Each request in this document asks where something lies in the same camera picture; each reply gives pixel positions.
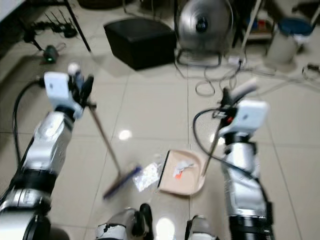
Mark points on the black router with antennas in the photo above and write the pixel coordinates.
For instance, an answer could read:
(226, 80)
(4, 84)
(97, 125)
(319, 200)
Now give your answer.
(57, 29)

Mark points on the black metal table leg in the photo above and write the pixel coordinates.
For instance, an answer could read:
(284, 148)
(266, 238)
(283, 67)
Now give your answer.
(78, 27)

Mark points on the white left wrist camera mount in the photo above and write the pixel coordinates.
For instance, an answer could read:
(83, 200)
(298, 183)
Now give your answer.
(56, 88)

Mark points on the silver metal floor fan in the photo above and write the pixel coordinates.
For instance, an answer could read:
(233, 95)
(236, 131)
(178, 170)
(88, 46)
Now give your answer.
(204, 22)

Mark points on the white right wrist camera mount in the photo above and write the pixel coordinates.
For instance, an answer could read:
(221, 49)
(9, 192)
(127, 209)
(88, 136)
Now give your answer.
(247, 116)

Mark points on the white power adapter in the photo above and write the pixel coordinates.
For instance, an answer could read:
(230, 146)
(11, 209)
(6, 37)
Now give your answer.
(235, 60)

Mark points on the black cube ottoman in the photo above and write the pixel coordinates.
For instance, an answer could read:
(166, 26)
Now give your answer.
(140, 42)

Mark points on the small black device green light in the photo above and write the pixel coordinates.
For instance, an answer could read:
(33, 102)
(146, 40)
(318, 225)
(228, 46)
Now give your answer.
(51, 53)

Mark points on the light wooden pole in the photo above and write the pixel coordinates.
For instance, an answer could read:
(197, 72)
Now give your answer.
(251, 25)

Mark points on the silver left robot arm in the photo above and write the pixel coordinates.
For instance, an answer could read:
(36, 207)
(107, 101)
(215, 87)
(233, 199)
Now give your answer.
(47, 145)

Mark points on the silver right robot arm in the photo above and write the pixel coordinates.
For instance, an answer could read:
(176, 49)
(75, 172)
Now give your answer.
(245, 175)

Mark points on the white bin with blue bag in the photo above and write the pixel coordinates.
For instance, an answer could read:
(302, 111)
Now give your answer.
(287, 42)

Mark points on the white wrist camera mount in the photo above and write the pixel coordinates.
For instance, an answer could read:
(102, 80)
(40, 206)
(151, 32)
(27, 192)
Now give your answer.
(247, 116)
(56, 88)

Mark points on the white paper scrap with red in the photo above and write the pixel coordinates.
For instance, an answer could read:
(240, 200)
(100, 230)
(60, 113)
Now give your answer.
(182, 169)

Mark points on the wooden broom with blue bristles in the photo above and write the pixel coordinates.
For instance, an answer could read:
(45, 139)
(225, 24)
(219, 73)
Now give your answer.
(105, 135)

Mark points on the crumpled clear plastic wrapper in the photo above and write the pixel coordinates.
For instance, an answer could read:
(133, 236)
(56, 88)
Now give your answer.
(147, 176)

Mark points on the robot right leg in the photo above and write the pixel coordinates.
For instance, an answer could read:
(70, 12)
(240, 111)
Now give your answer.
(202, 229)

